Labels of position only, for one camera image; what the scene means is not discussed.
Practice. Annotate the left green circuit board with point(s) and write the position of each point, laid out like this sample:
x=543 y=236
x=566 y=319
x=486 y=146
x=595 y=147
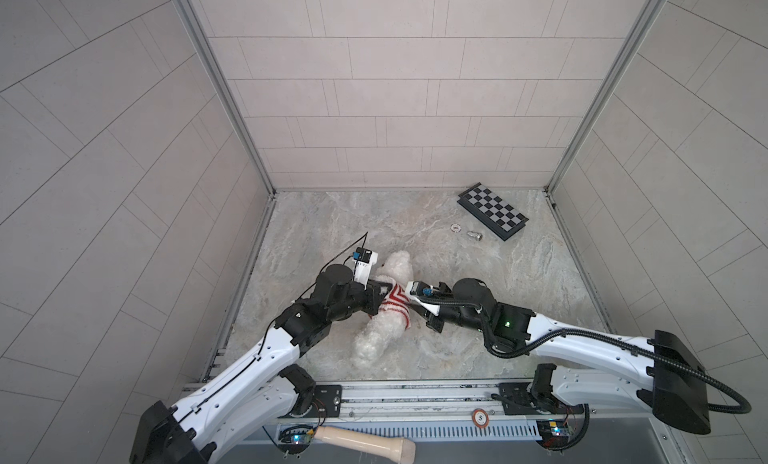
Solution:
x=294 y=440

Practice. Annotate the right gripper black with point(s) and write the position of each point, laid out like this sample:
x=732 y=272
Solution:
x=430 y=320

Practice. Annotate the green circuit board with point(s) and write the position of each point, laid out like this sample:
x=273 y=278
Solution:
x=554 y=434
x=294 y=440

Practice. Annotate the white teddy bear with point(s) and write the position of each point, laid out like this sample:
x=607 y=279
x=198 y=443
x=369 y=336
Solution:
x=384 y=328

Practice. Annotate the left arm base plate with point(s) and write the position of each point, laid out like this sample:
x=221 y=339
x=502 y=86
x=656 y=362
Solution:
x=325 y=402

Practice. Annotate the right green circuit board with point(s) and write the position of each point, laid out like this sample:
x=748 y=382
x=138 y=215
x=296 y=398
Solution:
x=554 y=434

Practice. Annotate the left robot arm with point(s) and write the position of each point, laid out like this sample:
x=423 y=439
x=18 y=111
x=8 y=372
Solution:
x=262 y=385

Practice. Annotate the red white striped sweater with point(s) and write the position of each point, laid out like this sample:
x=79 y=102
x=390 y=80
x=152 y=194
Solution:
x=396 y=301

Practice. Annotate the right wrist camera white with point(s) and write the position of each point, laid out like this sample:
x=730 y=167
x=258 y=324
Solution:
x=425 y=298

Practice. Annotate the round red white sticker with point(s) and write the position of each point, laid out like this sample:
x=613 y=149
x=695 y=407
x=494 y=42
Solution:
x=480 y=418

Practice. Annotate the aluminium front rail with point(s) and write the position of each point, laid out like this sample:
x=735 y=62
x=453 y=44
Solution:
x=440 y=411

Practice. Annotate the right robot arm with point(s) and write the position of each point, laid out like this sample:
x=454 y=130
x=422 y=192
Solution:
x=585 y=367

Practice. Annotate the black white checkerboard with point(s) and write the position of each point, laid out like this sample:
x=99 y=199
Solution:
x=500 y=217

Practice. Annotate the beige wooden handle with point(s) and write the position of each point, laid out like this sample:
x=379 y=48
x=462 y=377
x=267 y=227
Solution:
x=398 y=450

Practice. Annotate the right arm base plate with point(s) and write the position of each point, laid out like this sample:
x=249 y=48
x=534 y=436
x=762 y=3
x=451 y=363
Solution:
x=516 y=398

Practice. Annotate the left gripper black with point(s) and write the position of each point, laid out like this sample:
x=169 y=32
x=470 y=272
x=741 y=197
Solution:
x=371 y=297

